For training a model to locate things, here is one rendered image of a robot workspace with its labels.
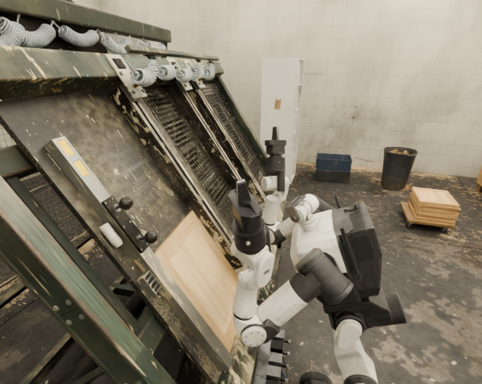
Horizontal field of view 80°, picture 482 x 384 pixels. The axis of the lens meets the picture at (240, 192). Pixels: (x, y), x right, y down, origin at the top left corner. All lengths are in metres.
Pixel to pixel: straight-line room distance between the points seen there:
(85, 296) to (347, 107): 5.86
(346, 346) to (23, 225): 1.16
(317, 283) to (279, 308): 0.14
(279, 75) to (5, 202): 4.44
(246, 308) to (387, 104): 5.69
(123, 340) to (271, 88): 4.47
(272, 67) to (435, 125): 3.27
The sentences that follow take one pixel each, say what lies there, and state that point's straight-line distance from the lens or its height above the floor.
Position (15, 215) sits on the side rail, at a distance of 0.82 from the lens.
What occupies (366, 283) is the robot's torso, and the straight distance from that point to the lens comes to 1.14.
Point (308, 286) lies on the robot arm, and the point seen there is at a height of 1.29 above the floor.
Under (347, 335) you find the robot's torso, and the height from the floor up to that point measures 0.94.
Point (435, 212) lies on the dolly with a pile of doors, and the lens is 4.26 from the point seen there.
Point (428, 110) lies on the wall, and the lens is 6.46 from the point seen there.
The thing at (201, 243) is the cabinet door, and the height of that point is 1.19.
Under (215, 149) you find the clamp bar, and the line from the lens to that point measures 1.76.
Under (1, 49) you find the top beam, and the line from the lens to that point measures 1.03.
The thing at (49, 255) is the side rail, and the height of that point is 1.49.
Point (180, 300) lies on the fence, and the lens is 1.06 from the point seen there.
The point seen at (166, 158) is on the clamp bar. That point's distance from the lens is 1.29.
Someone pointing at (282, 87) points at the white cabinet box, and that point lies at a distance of 4.91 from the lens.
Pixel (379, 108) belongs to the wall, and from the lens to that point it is 6.31.
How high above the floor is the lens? 1.88
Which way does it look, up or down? 23 degrees down
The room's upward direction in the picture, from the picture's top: straight up
